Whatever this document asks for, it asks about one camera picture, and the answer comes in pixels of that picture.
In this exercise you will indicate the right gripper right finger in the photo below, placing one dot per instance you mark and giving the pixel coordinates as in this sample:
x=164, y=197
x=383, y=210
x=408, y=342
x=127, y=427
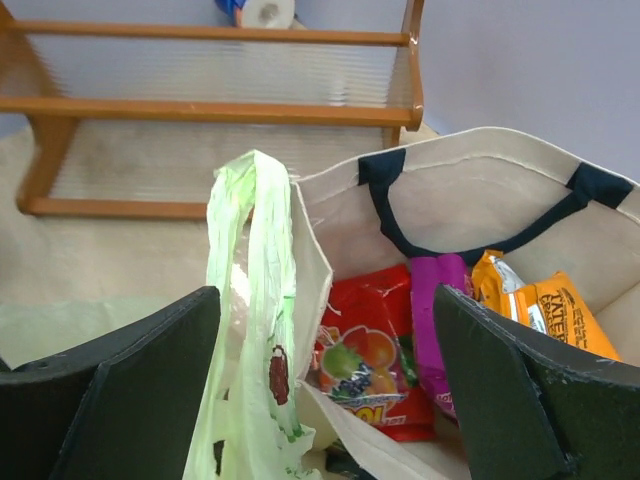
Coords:
x=532, y=407

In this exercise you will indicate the brown wooden rack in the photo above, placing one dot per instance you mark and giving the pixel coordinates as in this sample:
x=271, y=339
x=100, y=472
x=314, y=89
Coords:
x=128, y=118

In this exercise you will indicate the light green plastic bag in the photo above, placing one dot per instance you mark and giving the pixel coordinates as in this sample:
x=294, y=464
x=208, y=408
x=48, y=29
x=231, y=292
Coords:
x=247, y=426

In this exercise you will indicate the beige canvas tote bag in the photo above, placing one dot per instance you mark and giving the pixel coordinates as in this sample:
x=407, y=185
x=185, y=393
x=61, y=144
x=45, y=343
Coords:
x=546, y=209

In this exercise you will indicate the orange snack packet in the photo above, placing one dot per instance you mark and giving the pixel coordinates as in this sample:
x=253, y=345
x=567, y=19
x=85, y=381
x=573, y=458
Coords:
x=552, y=307

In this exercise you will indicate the red snack packet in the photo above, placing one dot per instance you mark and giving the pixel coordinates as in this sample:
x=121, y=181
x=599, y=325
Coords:
x=363, y=356

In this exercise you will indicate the blue white carton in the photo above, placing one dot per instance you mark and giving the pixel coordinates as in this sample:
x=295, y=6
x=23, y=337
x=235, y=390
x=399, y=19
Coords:
x=265, y=14

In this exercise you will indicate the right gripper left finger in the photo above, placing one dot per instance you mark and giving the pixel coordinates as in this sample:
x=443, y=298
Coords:
x=121, y=406

